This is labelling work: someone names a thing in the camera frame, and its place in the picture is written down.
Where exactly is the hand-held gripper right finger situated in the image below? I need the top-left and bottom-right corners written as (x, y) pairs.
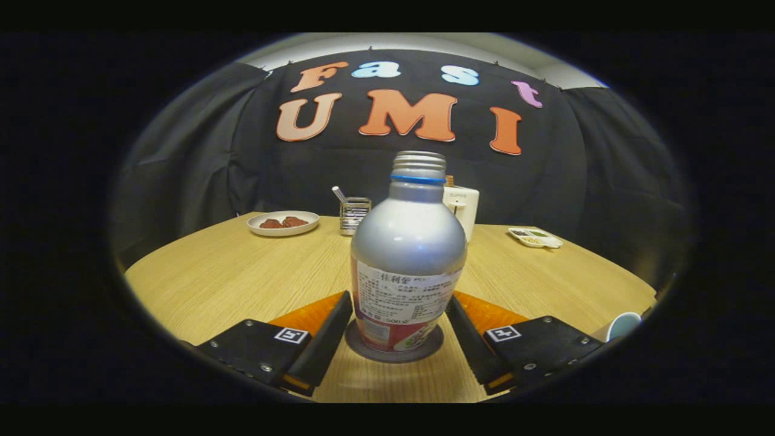
top-left (445, 291), bottom-right (606, 395)

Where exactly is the white compartment tray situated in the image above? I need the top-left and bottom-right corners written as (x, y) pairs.
top-left (507, 227), bottom-right (564, 249)

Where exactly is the white plate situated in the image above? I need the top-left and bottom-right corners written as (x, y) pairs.
top-left (246, 210), bottom-right (320, 237)

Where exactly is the wooden table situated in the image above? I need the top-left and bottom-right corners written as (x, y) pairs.
top-left (124, 212), bottom-right (658, 403)

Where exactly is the white cup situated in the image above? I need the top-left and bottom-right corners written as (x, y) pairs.
top-left (590, 312), bottom-right (642, 344)

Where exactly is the silver juice bottle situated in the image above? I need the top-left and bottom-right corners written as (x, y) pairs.
top-left (350, 151), bottom-right (468, 354)

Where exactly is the white toaster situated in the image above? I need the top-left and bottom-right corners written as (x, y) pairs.
top-left (442, 183), bottom-right (480, 243)

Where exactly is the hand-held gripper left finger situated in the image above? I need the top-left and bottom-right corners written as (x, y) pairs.
top-left (197, 291), bottom-right (354, 397)

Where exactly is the dark brown round coaster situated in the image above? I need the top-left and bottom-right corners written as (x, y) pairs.
top-left (345, 319), bottom-right (444, 364)

